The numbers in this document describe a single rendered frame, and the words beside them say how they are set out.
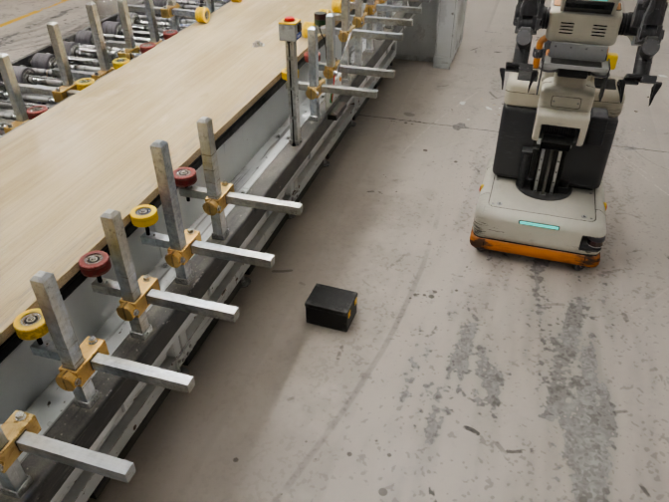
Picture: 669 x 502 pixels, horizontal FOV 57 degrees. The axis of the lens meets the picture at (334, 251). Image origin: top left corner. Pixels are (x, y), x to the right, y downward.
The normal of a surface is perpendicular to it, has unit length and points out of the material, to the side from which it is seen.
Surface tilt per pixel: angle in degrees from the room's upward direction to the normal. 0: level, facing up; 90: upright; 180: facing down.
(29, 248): 0
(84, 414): 0
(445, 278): 0
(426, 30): 90
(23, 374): 90
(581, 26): 98
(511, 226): 90
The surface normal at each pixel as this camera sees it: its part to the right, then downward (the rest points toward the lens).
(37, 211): 0.00, -0.81
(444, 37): -0.30, 0.57
